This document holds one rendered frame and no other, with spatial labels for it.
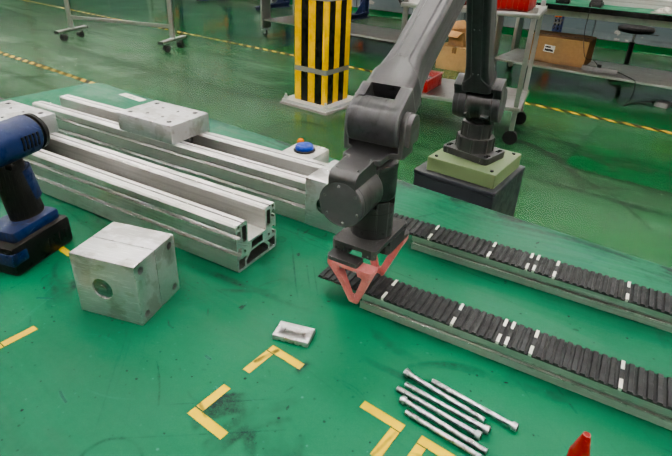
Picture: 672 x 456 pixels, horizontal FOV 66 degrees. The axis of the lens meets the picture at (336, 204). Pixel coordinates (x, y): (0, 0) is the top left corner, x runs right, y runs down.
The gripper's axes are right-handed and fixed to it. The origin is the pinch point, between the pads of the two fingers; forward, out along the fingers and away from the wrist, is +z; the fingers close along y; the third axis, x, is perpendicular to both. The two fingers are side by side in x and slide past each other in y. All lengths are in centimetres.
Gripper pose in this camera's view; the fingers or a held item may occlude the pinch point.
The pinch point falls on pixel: (366, 283)
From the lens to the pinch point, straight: 76.2
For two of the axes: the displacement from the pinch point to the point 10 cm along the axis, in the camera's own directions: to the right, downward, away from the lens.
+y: -5.1, 3.8, -7.7
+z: -0.4, 8.9, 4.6
